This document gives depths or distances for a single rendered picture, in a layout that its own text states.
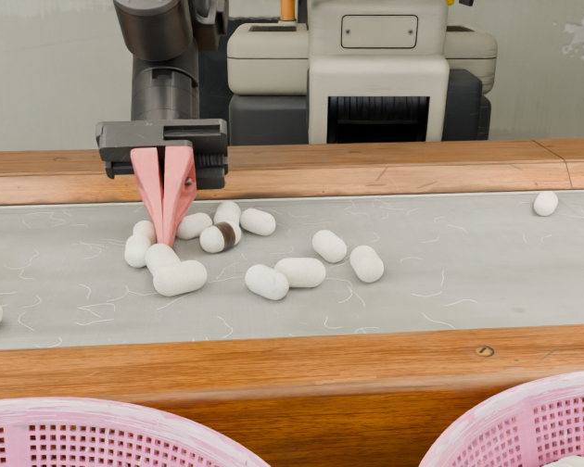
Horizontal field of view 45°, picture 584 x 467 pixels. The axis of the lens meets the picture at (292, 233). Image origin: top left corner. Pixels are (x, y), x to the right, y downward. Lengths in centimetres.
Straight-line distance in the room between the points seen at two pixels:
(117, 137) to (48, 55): 219
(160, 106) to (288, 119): 89
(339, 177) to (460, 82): 66
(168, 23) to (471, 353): 34
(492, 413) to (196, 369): 14
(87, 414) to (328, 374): 12
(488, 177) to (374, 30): 51
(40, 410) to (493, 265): 35
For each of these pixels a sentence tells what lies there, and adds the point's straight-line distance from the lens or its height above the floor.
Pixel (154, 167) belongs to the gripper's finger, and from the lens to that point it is 55.
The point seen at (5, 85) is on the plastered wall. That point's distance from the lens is 282.
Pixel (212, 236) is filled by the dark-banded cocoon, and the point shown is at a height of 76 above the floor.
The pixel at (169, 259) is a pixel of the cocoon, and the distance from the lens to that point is 51.
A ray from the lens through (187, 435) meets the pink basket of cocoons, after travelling 32.
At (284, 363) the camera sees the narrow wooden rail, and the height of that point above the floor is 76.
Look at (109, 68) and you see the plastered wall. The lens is 269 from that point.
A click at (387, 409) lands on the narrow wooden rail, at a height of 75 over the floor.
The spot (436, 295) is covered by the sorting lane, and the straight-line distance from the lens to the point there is 50.
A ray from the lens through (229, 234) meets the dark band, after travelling 56.
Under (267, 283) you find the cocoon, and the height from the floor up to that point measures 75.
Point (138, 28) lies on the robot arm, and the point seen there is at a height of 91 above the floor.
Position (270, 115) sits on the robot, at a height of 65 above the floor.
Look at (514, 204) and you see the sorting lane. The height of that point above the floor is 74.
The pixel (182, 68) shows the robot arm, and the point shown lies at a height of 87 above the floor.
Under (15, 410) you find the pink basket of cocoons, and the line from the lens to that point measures 36.
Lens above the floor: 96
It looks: 22 degrees down
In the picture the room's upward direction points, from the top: straight up
